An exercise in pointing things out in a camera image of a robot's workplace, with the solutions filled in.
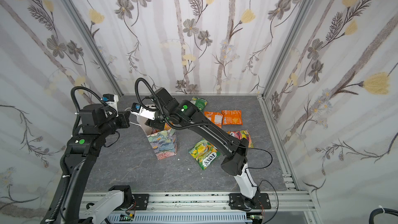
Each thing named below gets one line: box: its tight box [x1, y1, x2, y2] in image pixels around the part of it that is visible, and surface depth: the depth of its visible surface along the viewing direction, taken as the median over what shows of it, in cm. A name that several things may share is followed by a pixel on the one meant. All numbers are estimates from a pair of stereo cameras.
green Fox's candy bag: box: [188, 138, 221, 171], surface depth 90 cm
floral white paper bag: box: [136, 114, 178, 161], surface depth 77 cm
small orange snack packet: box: [221, 109, 244, 125], surface depth 107 cm
